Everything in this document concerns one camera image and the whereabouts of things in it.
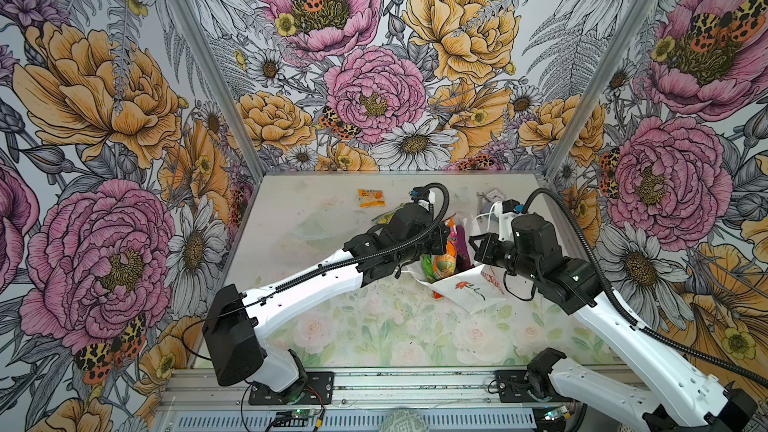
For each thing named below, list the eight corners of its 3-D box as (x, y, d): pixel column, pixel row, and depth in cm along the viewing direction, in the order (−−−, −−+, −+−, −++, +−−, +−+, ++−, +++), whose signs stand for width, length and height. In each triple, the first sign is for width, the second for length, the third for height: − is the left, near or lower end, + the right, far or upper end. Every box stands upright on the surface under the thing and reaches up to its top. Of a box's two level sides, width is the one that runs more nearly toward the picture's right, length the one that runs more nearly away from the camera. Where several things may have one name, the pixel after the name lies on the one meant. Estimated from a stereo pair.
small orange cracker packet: (357, 207, 113) (357, 202, 111) (359, 194, 117) (358, 189, 115) (384, 207, 113) (384, 202, 111) (384, 194, 117) (384, 189, 115)
